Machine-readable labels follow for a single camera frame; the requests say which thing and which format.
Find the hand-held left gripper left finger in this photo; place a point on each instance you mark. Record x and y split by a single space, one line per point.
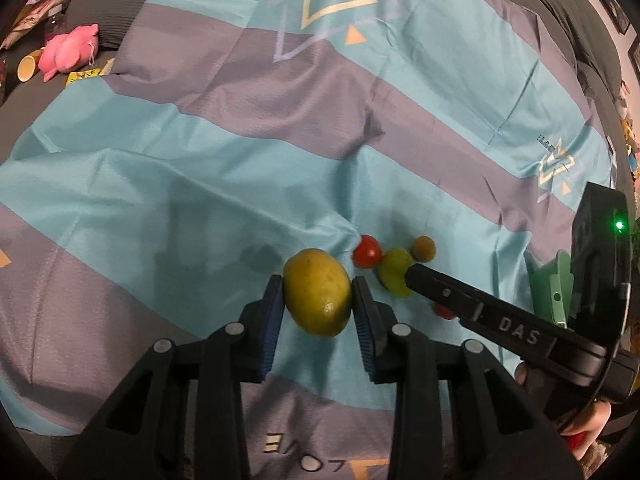
272 322

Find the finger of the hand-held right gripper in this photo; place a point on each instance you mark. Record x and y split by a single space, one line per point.
500 322

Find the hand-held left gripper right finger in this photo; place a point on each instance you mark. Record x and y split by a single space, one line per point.
363 327

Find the green bowl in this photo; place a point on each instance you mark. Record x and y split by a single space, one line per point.
550 280

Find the yellow-green lemon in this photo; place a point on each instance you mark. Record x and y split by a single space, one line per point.
315 290

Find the red tomato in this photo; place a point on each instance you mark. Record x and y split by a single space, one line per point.
366 252
443 313

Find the small green fruit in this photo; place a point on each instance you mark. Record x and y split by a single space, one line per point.
392 267

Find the small orange kumquat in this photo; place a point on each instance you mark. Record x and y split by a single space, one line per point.
424 249

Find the person's right hand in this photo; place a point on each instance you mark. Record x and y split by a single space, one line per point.
597 420

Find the colourful plush toys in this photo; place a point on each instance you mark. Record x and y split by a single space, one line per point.
629 130

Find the striped teal grey printed blanket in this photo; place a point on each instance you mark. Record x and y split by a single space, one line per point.
200 160

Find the yellow packet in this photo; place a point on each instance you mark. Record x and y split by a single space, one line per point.
87 75

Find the pink plush toy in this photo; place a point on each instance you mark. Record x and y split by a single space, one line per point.
67 50

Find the yellow paper cup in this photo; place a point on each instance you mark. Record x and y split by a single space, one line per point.
29 65

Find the clear plastic bottle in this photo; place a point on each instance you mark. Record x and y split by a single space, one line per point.
54 27

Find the colourful printed cloth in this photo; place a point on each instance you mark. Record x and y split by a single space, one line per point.
35 5

